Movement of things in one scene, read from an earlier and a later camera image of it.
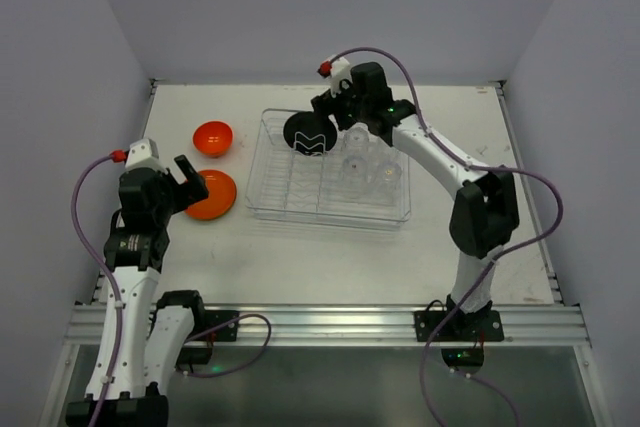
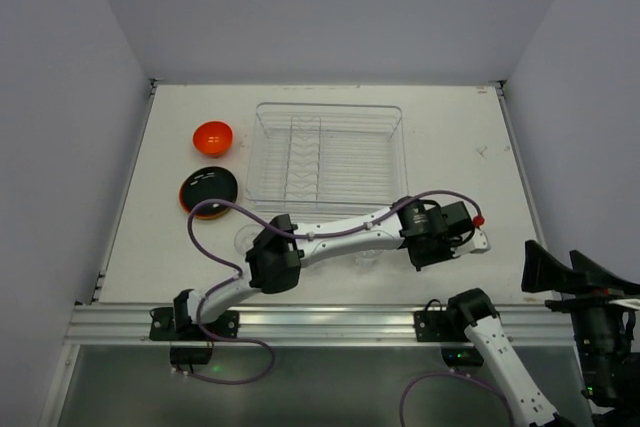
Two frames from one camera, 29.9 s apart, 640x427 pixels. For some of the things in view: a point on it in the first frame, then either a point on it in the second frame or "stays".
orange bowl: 213,138 stays
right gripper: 326,105 -> 587,303
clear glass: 354,182 -> 246,235
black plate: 310,133 -> 208,183
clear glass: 381,150 -> 367,259
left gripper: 176,189 -> 430,255
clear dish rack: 361,182 stays
